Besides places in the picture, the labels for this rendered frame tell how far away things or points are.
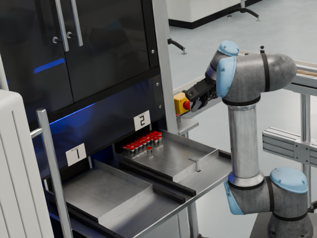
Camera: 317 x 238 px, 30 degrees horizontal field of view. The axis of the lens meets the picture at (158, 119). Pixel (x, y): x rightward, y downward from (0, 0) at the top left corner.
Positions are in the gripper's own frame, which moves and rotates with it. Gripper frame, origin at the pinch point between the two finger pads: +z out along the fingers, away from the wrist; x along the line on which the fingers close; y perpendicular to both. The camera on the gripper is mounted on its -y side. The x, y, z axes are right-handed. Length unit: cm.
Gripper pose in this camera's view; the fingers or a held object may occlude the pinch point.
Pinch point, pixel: (191, 109)
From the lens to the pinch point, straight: 240.6
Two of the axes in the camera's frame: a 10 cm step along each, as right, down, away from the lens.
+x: -5.3, -7.3, 4.3
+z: -3.3, 6.4, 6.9
